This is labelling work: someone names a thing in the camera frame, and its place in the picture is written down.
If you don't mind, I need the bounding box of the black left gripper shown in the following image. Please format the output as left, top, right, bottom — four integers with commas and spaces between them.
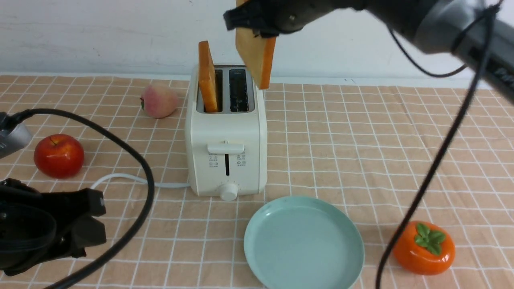
0, 179, 106, 276

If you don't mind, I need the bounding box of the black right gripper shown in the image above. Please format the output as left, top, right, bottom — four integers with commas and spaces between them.
223, 0, 366, 38

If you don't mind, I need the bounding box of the toast slice slot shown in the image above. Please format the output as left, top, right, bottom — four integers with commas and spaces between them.
235, 15, 277, 90
198, 41, 220, 113

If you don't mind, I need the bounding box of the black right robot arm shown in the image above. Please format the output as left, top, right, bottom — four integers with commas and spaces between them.
223, 0, 487, 71

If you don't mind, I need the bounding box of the red apple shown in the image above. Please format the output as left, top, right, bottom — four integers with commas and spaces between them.
33, 134, 85, 179

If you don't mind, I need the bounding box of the pink peach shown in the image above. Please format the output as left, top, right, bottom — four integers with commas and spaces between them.
140, 84, 179, 119

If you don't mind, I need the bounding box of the white two-slot toaster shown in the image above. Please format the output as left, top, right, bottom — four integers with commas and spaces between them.
185, 65, 268, 201

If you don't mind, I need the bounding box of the orange checkered tablecloth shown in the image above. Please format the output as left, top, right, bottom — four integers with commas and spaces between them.
0, 75, 514, 289

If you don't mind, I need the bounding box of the light green plate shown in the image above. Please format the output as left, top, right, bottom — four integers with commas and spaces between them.
244, 196, 365, 289

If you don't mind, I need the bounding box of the orange persimmon with green leaves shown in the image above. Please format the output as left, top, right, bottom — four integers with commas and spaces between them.
393, 221, 457, 276

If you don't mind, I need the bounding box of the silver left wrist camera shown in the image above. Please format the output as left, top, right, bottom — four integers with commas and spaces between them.
0, 112, 33, 159

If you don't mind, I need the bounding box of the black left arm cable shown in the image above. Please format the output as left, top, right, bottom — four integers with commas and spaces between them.
8, 108, 155, 289

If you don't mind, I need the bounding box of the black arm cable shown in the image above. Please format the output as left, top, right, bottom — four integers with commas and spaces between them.
375, 0, 504, 289
8, 108, 155, 289

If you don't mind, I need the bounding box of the white toaster power cable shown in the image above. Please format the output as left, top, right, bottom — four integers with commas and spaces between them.
90, 173, 190, 190

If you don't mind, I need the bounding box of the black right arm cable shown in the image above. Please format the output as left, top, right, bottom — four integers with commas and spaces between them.
375, 0, 504, 289

